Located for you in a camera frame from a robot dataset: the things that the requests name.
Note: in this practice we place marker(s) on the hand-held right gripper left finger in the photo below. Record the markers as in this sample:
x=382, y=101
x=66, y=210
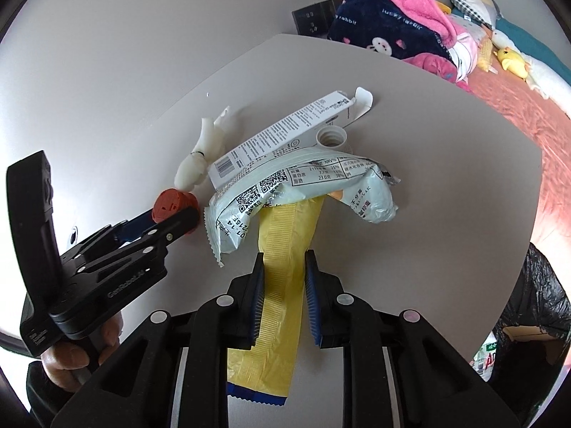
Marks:
x=257, y=303

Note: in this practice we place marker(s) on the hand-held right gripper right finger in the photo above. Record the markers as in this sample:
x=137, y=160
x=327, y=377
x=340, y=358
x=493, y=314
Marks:
x=312, y=303

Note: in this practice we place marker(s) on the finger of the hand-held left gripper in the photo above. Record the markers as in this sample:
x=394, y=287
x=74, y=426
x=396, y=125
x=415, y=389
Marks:
x=134, y=228
x=178, y=223

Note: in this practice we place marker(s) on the red plastic lid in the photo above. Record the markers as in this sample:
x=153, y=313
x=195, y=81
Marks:
x=171, y=203

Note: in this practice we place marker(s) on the yellow snack wrapper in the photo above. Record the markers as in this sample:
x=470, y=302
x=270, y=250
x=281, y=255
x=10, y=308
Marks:
x=281, y=276

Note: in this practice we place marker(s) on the person's left hand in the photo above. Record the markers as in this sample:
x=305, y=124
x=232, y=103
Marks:
x=67, y=361

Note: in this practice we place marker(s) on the light green snack wrapper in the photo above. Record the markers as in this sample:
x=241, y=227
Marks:
x=312, y=178

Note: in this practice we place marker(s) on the white carton box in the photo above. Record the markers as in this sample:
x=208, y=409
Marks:
x=276, y=133

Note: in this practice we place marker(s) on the white threaded bottle cap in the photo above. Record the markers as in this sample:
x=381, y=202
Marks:
x=331, y=136

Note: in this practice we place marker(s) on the tan cardboard piece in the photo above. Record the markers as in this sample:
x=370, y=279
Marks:
x=531, y=341

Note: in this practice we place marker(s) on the magenta fleece cloth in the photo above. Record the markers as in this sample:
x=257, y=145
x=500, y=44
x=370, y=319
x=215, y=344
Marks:
x=439, y=67

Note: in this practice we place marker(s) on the pink bed sheet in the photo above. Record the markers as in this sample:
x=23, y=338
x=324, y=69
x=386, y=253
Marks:
x=526, y=133

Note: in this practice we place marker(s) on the navy printed blanket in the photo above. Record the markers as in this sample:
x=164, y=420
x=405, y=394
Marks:
x=374, y=18

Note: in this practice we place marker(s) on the yellow duck plush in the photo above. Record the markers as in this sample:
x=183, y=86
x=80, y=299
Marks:
x=513, y=62

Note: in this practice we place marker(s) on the pink towel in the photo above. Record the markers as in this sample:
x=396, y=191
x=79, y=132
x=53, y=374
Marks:
x=424, y=6

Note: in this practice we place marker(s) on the white goose plush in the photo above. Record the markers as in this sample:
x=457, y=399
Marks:
x=548, y=78

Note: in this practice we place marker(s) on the teal blanket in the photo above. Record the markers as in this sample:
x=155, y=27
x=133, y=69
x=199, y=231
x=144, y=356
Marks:
x=531, y=42

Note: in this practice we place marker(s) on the checked pillow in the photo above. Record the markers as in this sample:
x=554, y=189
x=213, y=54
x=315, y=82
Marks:
x=475, y=2

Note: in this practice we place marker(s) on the black wall socket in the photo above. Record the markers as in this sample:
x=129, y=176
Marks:
x=314, y=18

